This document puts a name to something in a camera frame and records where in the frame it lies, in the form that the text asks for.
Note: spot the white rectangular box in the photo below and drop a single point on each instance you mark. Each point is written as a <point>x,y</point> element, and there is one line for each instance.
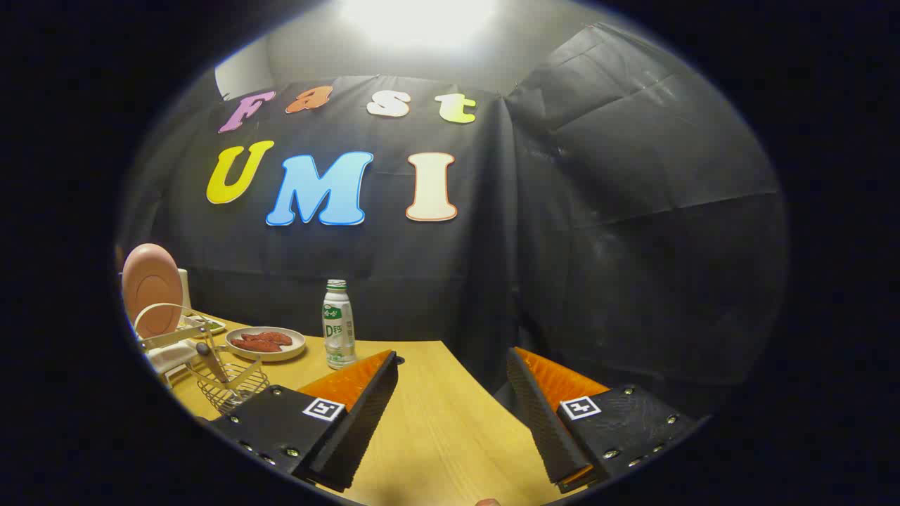
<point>185,289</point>

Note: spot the white green label bottle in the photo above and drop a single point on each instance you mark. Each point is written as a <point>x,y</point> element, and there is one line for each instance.
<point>339,330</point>

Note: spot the pink plate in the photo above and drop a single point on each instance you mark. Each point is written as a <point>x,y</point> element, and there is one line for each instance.
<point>151,284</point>

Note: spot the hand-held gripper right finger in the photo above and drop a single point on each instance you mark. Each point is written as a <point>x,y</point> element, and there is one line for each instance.
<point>541,422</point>

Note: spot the white dish rack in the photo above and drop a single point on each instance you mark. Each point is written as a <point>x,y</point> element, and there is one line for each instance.
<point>166,343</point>

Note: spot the red meat piece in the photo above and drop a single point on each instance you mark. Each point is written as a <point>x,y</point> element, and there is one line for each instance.
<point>254,345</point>
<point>273,338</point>

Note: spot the small divided condiment dish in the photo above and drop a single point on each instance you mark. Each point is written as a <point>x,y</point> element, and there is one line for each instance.
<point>209,325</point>

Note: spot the beige plate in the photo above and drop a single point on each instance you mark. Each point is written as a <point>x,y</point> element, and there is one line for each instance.
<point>281,351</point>

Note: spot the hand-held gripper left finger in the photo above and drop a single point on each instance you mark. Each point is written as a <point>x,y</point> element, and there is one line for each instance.
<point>365,414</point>

